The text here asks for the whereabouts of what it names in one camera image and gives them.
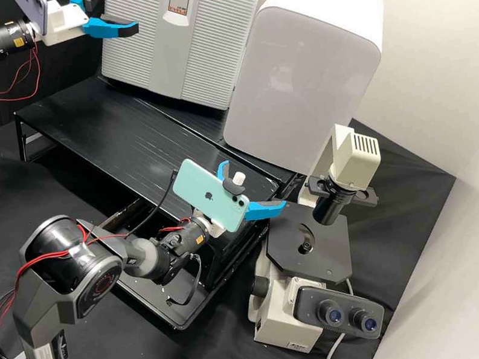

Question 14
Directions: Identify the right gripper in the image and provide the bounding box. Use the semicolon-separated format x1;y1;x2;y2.
194;152;291;241

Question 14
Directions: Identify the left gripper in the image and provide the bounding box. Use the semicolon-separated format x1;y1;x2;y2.
30;0;141;54

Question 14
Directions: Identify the incubator door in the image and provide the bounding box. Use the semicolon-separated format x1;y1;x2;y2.
83;0;295;130

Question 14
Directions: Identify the black platform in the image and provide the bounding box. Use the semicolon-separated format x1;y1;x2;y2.
87;171;306;342
7;44;312;241

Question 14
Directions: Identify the white box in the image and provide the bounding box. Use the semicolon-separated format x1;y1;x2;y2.
200;0;409;182

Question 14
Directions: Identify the cream microscope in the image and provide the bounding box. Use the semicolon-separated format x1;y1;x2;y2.
218;116;414;359

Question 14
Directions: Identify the right wrist camera phone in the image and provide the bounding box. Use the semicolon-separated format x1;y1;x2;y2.
167;149;256;241

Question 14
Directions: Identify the wrist camera phone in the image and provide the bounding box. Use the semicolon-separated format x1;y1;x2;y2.
13;0;60;42
167;149;256;241

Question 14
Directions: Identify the left wrist camera phone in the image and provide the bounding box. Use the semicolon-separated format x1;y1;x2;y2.
13;0;60;42

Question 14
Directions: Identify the black cable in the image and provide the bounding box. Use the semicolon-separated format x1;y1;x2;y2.
142;166;209;308

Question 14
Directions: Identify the grey cable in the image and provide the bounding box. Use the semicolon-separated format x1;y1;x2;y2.
308;331;349;359

